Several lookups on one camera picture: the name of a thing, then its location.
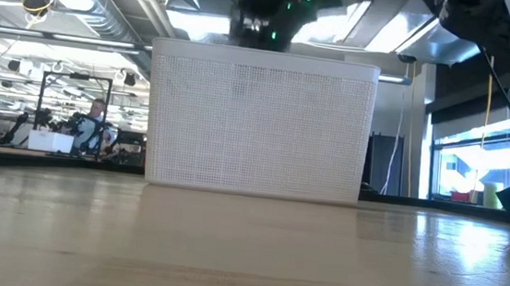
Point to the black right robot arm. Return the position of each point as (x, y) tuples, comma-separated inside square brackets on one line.
[(501, 30)]

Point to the white perforated plastic basket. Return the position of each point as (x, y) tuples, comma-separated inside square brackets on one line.
[(261, 125)]

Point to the red bin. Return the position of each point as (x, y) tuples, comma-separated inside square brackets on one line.
[(460, 197)]

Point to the black partition panel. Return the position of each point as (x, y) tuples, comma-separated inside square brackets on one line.
[(380, 163)]

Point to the person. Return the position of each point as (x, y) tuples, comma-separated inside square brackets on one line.
[(98, 110)]

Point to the white box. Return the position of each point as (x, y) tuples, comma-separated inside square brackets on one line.
[(51, 141)]

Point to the yellow-green roll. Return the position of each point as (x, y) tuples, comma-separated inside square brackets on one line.
[(492, 196)]

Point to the black distant station frame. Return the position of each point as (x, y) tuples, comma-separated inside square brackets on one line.
[(75, 76)]

